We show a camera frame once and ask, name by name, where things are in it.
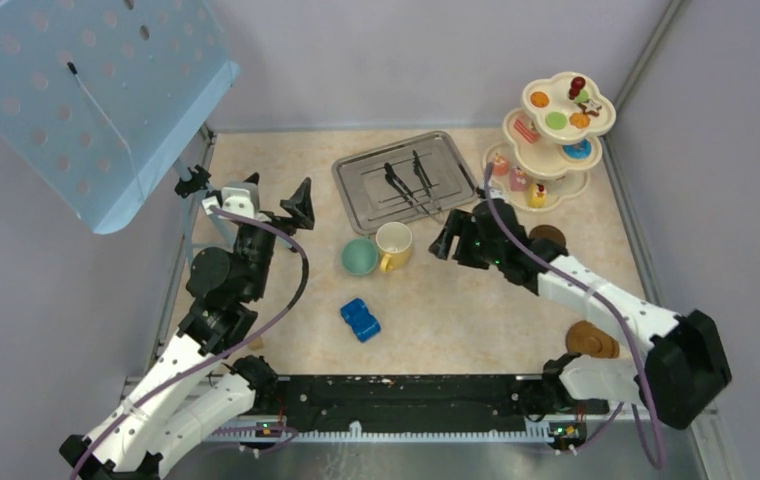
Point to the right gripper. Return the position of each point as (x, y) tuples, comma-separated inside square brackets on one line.
[(461, 223)]

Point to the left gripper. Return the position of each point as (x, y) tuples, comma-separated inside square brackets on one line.
[(299, 205)]

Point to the black-tipped metal tongs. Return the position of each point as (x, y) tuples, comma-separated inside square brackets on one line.
[(408, 195)]

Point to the stainless steel tray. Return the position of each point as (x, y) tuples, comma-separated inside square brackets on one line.
[(369, 202)]

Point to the pink dome cupcake toy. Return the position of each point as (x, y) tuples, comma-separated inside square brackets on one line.
[(501, 165)]

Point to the pink swirl roll cake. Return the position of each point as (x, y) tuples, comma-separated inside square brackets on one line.
[(519, 180)]

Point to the yellow cake slice toy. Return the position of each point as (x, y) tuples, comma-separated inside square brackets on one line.
[(538, 194)]

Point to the dark brown round coaster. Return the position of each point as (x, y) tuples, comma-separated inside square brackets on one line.
[(548, 232)]

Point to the teal cup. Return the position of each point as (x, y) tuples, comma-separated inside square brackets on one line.
[(359, 257)]

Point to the pink strawberry cake slice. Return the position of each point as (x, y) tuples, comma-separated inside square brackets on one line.
[(526, 128)]

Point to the blue frosted donut toy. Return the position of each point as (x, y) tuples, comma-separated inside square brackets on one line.
[(578, 151)]

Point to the orange swirl cookie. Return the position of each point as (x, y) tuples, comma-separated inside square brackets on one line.
[(539, 99)]

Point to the orange flower cookie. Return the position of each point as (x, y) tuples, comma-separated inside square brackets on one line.
[(580, 120)]

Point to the chocolate star cookie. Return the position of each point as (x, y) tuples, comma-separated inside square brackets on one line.
[(590, 107)]

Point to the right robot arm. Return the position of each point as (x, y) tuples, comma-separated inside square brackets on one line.
[(678, 364)]

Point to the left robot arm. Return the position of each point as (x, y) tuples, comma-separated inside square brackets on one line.
[(155, 426)]

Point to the yellow mug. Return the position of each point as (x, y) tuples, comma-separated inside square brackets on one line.
[(394, 241)]

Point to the cream three-tier dessert stand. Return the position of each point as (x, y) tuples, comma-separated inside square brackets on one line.
[(544, 161)]

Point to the blue toy car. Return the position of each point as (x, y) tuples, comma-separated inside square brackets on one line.
[(363, 324)]

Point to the small wooden block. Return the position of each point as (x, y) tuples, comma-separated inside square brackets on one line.
[(256, 344)]

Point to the light brown wooden coaster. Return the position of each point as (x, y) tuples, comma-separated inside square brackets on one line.
[(586, 339)]

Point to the blue perforated music stand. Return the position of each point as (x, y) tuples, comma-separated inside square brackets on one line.
[(100, 98)]

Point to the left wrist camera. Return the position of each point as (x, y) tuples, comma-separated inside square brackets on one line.
[(236, 198)]

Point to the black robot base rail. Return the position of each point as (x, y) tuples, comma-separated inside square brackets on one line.
[(431, 404)]

